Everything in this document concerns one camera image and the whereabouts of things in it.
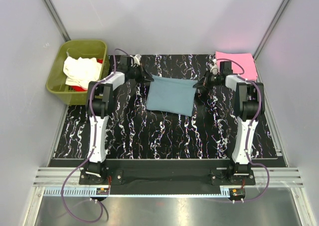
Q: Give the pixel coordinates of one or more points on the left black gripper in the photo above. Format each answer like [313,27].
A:
[143,75]

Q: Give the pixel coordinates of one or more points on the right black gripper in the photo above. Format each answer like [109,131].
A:
[201,83]

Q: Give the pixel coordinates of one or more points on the blue-grey t shirt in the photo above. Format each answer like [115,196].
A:
[171,95]

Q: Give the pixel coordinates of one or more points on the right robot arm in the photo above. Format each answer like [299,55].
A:
[248,108]

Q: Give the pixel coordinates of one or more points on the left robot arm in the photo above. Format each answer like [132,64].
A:
[100,105]

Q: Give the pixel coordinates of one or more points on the folded pink t shirt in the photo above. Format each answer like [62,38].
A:
[242,64]

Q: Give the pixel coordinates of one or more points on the black marbled table mat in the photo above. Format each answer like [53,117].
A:
[133,132]

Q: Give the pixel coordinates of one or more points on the white t shirt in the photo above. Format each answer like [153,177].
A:
[80,72]

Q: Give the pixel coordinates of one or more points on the olive green plastic bin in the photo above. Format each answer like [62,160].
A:
[84,48]

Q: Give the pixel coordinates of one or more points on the red t shirt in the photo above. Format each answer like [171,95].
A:
[78,88]

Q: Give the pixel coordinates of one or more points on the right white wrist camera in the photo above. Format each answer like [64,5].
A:
[213,68]

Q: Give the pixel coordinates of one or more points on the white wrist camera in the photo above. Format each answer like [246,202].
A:
[136,60]
[213,68]

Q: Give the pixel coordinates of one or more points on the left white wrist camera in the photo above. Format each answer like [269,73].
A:
[136,60]

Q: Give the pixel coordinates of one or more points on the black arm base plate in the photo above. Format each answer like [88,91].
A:
[170,176]

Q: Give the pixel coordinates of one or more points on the left aluminium frame post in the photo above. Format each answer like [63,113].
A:
[57,20]

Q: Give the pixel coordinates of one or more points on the aluminium frame post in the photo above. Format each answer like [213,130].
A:
[274,21]
[57,20]

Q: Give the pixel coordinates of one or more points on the right aluminium frame post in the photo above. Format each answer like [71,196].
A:
[274,21]

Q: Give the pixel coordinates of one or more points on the slotted cable duct rail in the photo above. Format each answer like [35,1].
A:
[96,192]

